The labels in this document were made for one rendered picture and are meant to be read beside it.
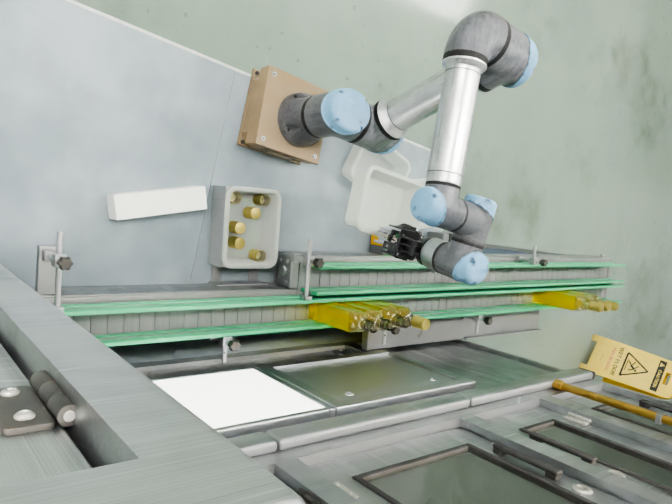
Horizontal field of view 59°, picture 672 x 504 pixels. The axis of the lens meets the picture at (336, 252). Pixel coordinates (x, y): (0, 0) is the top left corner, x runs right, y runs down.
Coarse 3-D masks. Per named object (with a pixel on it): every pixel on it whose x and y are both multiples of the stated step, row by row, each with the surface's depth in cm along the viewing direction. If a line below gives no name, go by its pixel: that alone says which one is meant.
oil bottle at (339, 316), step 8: (312, 304) 174; (320, 304) 171; (328, 304) 170; (336, 304) 171; (312, 312) 174; (320, 312) 171; (328, 312) 168; (336, 312) 165; (344, 312) 163; (352, 312) 161; (360, 312) 162; (320, 320) 171; (328, 320) 168; (336, 320) 165; (344, 320) 163; (352, 320) 160; (344, 328) 163; (352, 328) 160
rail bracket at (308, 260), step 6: (312, 240) 164; (294, 258) 168; (300, 258) 166; (306, 258) 163; (312, 258) 164; (318, 258) 160; (306, 264) 163; (312, 264) 163; (318, 264) 160; (306, 270) 164; (306, 276) 164; (306, 282) 165; (306, 288) 165; (306, 294) 165
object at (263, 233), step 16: (240, 192) 167; (256, 192) 166; (272, 192) 168; (240, 208) 171; (272, 208) 172; (224, 224) 161; (256, 224) 174; (272, 224) 172; (224, 240) 161; (256, 240) 175; (272, 240) 172; (224, 256) 161; (240, 256) 172; (272, 256) 172
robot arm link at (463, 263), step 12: (444, 252) 135; (456, 252) 132; (468, 252) 131; (480, 252) 132; (432, 264) 138; (444, 264) 134; (456, 264) 131; (468, 264) 129; (480, 264) 131; (456, 276) 132; (468, 276) 130; (480, 276) 132
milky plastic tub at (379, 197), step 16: (368, 176) 152; (384, 176) 159; (400, 176) 159; (352, 192) 158; (368, 192) 162; (384, 192) 166; (400, 192) 170; (352, 208) 156; (368, 208) 163; (384, 208) 167; (400, 208) 170; (352, 224) 156; (368, 224) 163; (384, 224) 167; (416, 224) 165
